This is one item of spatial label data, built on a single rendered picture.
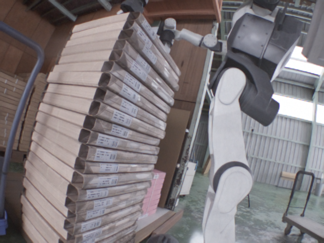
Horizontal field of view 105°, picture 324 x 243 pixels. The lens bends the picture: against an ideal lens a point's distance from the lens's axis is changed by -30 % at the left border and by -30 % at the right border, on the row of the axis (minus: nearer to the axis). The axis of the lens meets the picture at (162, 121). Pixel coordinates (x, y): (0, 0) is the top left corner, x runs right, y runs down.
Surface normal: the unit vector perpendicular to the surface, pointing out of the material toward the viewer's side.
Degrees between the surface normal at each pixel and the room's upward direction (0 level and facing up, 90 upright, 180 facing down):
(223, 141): 90
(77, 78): 90
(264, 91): 90
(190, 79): 90
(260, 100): 112
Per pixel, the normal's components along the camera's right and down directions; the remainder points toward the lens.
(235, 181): -0.15, -0.16
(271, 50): -0.52, 0.11
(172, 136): -0.38, -0.22
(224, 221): -0.29, 0.24
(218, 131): -0.04, 0.25
